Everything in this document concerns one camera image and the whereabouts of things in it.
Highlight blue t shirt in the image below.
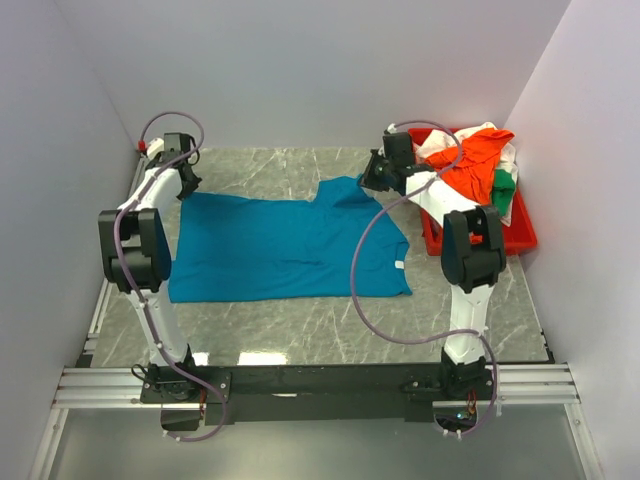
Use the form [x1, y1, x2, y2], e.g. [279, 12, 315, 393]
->
[168, 176, 411, 304]

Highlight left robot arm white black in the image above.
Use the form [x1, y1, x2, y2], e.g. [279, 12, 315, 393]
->
[98, 133, 202, 403]

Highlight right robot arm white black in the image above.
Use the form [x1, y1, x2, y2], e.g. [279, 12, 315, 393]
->
[359, 124, 506, 399]

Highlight orange t shirt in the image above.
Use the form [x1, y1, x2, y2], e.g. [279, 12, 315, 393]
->
[424, 128, 516, 246]

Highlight green t shirt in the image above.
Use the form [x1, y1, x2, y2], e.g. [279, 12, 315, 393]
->
[491, 169, 517, 226]

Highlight red plastic bin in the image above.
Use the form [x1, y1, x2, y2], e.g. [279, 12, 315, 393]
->
[409, 122, 537, 255]

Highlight black base beam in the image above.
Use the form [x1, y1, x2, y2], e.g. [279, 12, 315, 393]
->
[140, 363, 495, 425]

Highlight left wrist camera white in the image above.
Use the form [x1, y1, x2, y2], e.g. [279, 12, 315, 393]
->
[137, 137, 164, 159]

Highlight aluminium rail frame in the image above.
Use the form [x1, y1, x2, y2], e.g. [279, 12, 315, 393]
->
[29, 148, 601, 480]

